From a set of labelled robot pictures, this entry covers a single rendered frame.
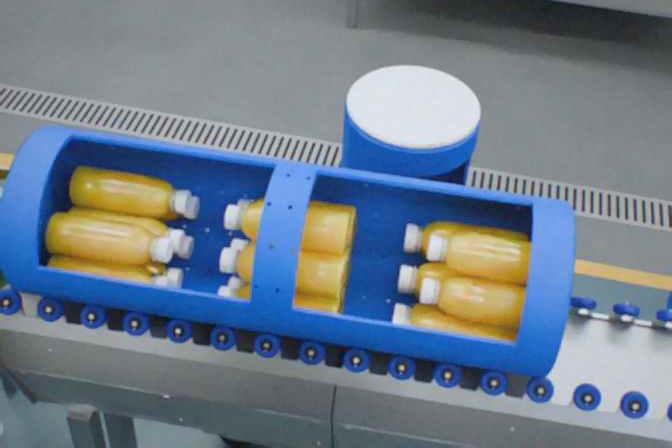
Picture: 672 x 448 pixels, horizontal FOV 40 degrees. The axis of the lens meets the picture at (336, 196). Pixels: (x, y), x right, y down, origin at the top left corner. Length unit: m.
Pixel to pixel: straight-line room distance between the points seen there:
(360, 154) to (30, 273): 0.72
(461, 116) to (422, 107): 0.08
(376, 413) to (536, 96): 2.42
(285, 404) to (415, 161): 0.56
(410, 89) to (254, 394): 0.74
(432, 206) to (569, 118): 2.21
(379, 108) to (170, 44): 2.18
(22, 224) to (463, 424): 0.78
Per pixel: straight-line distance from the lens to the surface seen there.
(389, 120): 1.90
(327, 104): 3.66
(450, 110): 1.95
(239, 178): 1.64
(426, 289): 1.47
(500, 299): 1.45
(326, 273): 1.45
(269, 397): 1.63
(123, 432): 2.20
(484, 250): 1.45
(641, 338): 1.75
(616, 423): 1.62
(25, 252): 1.52
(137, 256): 1.52
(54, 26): 4.19
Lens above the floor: 2.19
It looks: 42 degrees down
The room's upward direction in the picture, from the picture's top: 4 degrees clockwise
